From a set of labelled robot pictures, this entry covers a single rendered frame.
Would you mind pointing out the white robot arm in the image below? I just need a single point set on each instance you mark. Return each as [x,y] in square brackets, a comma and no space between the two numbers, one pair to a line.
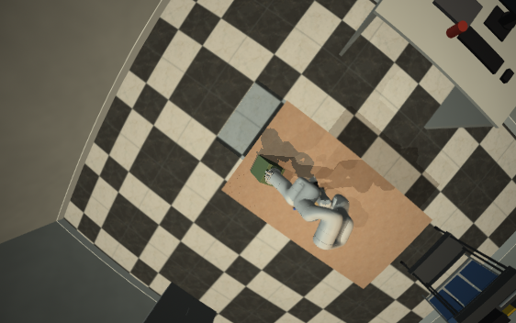
[330,219]

